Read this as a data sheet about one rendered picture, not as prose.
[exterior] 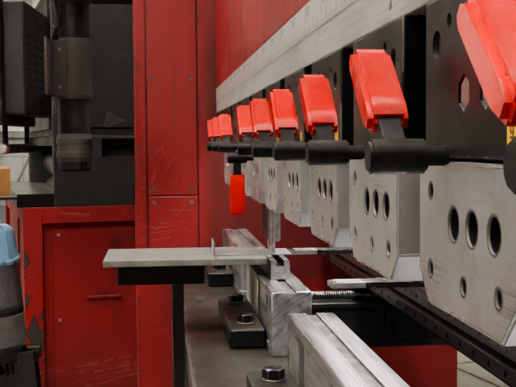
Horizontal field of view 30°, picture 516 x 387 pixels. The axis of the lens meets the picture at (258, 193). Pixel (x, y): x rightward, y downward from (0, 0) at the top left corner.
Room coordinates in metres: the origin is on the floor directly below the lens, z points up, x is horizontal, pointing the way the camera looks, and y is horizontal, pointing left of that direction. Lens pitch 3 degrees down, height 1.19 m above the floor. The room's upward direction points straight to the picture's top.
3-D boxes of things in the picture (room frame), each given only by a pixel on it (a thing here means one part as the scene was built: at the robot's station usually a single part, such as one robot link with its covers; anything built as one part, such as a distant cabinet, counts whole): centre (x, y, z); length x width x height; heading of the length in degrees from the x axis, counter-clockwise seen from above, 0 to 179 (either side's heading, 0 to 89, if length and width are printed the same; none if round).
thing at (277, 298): (1.58, -0.03, 0.92); 0.39 x 0.06 x 0.10; 6
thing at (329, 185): (0.87, -0.10, 1.18); 0.15 x 0.09 x 0.17; 6
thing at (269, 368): (1.13, -0.02, 0.91); 0.03 x 0.03 x 0.02
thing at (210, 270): (2.23, 0.10, 0.89); 0.30 x 0.05 x 0.03; 6
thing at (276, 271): (1.62, -0.02, 0.98); 0.20 x 0.03 x 0.03; 6
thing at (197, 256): (1.62, 0.13, 1.00); 0.26 x 0.18 x 0.01; 96
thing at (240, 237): (2.19, 0.03, 0.92); 0.50 x 0.06 x 0.10; 6
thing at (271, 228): (1.64, -0.02, 1.05); 0.10 x 0.02 x 0.10; 6
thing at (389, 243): (0.67, -0.12, 1.18); 0.15 x 0.09 x 0.17; 6
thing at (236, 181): (1.48, 0.03, 1.12); 0.04 x 0.02 x 0.10; 96
